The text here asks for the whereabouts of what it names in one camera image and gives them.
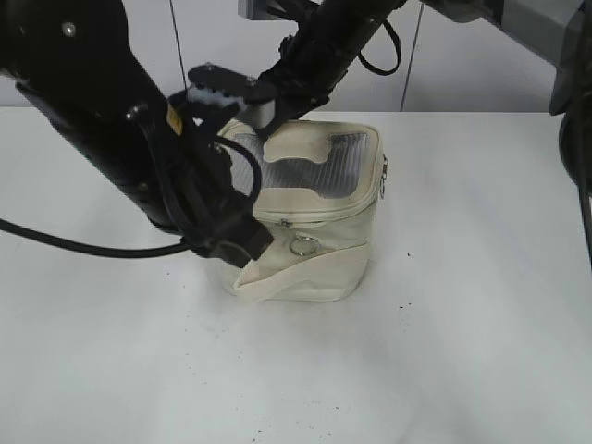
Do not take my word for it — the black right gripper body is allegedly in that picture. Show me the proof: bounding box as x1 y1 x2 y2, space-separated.
256 0 398 139

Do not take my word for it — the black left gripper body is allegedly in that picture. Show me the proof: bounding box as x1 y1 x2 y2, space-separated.
147 90 274 268

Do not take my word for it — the cream fabric zipper bag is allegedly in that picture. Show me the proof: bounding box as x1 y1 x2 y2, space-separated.
208 120 388 302

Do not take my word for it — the silver zipper pull ring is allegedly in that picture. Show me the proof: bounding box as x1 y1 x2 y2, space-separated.
279 217 320 257

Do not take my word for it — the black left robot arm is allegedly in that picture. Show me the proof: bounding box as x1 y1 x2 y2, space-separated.
1 1 273 268

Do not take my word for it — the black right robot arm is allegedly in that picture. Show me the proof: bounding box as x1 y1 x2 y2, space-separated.
239 1 591 195

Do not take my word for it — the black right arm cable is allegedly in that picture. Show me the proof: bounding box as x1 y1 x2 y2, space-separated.
358 18 401 78

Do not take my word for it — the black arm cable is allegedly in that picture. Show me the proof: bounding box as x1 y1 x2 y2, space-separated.
0 136 263 261
358 18 401 78

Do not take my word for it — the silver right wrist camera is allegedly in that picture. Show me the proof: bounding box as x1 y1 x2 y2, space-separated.
186 63 279 130

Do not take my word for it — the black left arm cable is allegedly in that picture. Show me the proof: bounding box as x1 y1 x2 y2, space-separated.
0 136 263 261

